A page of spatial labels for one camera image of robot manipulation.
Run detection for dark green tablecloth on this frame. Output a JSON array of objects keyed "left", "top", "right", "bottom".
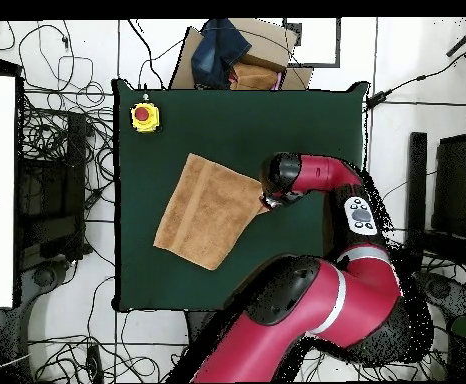
[{"left": 111, "top": 78, "right": 371, "bottom": 315}]

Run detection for yellow emergency stop button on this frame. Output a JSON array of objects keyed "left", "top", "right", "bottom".
[{"left": 129, "top": 101, "right": 163, "bottom": 135}]

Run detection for blue denim jeans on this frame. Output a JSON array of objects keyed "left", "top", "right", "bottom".
[{"left": 190, "top": 18, "right": 254, "bottom": 90}]

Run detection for light brown folded cloth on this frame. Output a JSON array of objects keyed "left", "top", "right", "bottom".
[{"left": 229, "top": 62, "right": 281, "bottom": 92}]

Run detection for black round foot knob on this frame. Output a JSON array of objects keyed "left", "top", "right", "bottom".
[
  {"left": 430, "top": 279, "right": 452, "bottom": 301},
  {"left": 32, "top": 265, "right": 56, "bottom": 288}
]

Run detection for dark stand base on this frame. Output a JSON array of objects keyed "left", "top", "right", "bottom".
[{"left": 416, "top": 270, "right": 466, "bottom": 335}]

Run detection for grey stand base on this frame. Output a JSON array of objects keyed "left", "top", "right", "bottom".
[{"left": 14, "top": 255, "right": 83, "bottom": 325}]

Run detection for black power adapter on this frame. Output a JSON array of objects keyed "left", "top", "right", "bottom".
[{"left": 365, "top": 91, "right": 393, "bottom": 112}]

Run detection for long black flat bar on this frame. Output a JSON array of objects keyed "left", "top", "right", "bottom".
[{"left": 403, "top": 131, "right": 429, "bottom": 257}]

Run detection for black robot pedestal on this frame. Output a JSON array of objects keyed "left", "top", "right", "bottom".
[{"left": 184, "top": 309, "right": 222, "bottom": 347}]

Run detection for brown cardboard box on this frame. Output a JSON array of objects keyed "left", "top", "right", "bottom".
[{"left": 168, "top": 17, "right": 315, "bottom": 92}]

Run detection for tan terry towel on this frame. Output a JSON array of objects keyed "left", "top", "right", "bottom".
[{"left": 152, "top": 152, "right": 271, "bottom": 272}]

